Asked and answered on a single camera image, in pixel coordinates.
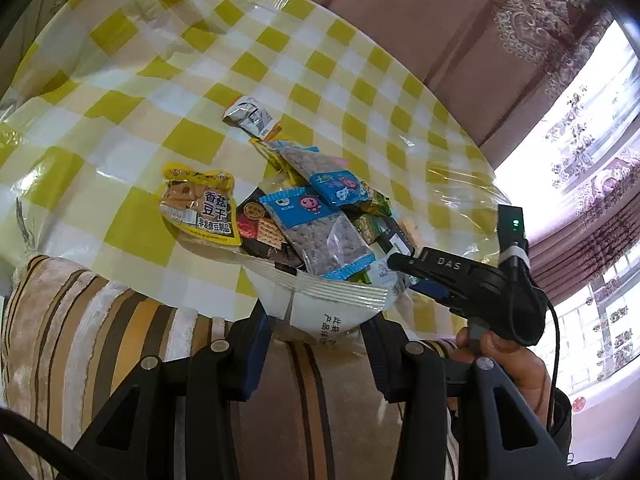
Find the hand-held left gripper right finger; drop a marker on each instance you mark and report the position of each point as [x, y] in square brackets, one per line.
[382, 365]

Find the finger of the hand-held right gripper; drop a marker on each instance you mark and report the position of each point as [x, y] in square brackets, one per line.
[435, 262]
[432, 291]

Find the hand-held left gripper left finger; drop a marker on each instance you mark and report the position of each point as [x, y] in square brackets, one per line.
[255, 360]

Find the large white snack bag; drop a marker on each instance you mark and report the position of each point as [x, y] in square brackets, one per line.
[325, 315]

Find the yellow tofu snack packet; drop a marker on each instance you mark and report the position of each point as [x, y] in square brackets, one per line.
[200, 205]

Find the person's right hand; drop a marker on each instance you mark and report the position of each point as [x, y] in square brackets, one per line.
[520, 370]

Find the black and white snack packet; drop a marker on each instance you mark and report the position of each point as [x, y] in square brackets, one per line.
[395, 240]

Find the small white snack packet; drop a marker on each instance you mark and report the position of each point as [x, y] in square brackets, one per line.
[382, 272]

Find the green and gold snack packet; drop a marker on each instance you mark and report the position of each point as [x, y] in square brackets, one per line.
[367, 229]

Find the window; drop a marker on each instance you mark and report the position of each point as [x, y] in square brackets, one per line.
[595, 340]

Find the blue label cereal bar packet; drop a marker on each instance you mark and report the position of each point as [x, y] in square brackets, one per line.
[320, 240]
[310, 165]

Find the dark biscuit packet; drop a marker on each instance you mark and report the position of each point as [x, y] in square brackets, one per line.
[255, 230]

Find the striped brown cushion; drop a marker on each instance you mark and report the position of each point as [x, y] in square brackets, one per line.
[100, 320]

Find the sheer white lace curtain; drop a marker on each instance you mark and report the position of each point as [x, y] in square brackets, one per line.
[575, 125]

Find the small yellow snack packet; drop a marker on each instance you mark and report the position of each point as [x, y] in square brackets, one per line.
[267, 152]

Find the white snack packet orange corner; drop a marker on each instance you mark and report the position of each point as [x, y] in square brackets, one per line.
[247, 115]

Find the pink patterned curtain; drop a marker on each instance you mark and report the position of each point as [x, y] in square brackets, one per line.
[425, 20]

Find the yellow checkered tablecloth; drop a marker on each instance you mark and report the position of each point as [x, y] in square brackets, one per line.
[150, 85]

